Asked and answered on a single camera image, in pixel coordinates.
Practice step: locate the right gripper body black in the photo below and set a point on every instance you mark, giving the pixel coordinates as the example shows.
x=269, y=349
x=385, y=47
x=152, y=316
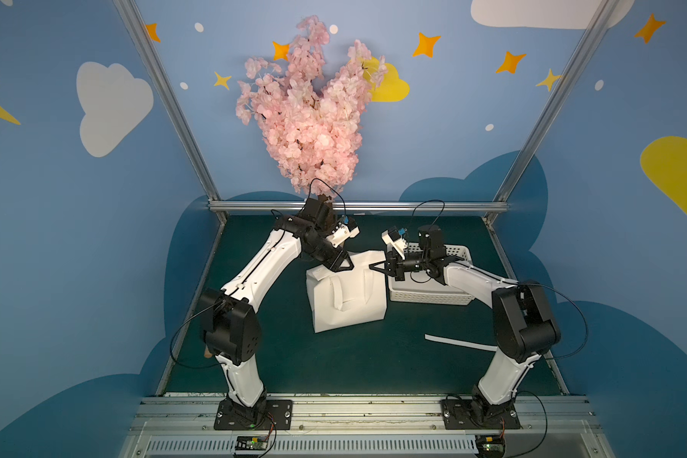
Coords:
x=392, y=266

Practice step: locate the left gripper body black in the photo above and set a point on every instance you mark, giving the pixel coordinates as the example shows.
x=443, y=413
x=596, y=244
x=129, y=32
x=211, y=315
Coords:
x=329, y=250

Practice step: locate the white perforated plastic basket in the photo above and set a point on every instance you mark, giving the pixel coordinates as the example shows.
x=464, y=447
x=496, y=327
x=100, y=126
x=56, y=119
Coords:
x=419, y=287

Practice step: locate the white insulated delivery bag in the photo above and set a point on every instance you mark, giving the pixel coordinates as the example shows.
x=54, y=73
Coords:
x=347, y=298

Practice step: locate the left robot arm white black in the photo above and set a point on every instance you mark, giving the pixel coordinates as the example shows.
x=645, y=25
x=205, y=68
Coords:
x=229, y=323

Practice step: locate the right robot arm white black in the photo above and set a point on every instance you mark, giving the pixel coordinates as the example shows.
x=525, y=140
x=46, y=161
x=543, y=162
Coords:
x=523, y=322

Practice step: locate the white strip on table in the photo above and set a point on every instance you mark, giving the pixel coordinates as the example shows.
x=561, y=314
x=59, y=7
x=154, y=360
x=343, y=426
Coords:
x=459, y=343

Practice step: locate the pink cherry blossom tree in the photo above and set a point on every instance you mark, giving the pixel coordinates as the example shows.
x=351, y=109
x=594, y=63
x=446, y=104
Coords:
x=313, y=134

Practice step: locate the right controller board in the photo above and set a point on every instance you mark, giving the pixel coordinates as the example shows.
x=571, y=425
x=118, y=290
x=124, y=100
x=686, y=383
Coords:
x=490, y=446

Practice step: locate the controller board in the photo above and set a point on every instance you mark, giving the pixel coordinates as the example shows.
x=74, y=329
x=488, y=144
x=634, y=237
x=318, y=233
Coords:
x=490, y=446
x=255, y=445

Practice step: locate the left controller board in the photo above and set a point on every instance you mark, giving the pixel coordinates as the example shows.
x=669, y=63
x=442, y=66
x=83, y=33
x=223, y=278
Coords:
x=255, y=445

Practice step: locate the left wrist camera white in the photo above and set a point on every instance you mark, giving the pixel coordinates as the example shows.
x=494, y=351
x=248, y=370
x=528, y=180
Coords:
x=346, y=229

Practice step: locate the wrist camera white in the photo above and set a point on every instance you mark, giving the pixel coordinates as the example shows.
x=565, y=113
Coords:
x=395, y=239
x=346, y=229

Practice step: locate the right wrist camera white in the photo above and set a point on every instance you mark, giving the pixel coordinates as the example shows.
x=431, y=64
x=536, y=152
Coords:
x=395, y=239

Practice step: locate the aluminium back frame bar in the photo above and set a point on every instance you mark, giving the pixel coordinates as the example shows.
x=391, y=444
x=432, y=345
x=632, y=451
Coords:
x=362, y=207

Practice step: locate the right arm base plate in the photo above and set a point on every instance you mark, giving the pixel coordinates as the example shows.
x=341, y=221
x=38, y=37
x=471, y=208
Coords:
x=462, y=414

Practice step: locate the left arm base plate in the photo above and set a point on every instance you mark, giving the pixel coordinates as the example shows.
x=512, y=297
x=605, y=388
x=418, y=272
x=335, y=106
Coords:
x=265, y=414

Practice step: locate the aluminium front rail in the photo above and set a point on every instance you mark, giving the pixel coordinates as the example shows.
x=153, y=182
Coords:
x=337, y=425

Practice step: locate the left aluminium frame post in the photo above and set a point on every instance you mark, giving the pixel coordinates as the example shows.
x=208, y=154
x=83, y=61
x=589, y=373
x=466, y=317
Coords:
x=132, y=19

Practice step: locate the aluminium frame post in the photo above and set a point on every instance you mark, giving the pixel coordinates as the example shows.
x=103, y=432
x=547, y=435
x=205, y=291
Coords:
x=607, y=15
x=132, y=19

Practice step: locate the right aluminium frame post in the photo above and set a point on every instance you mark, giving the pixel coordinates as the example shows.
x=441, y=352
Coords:
x=607, y=15

